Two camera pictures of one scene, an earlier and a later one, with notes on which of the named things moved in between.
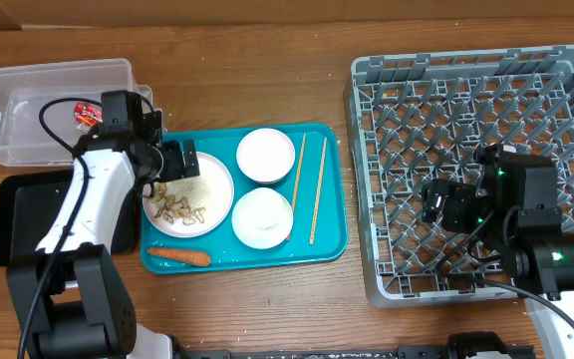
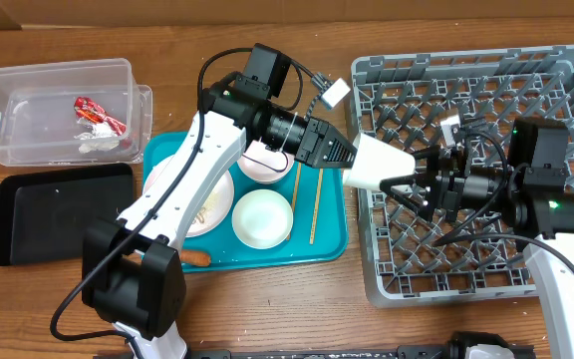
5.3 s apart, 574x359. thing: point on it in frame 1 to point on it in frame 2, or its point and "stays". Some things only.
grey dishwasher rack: (418, 118) stays
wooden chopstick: (313, 226) stays
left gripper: (173, 168) to (317, 137)
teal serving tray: (316, 189) stays
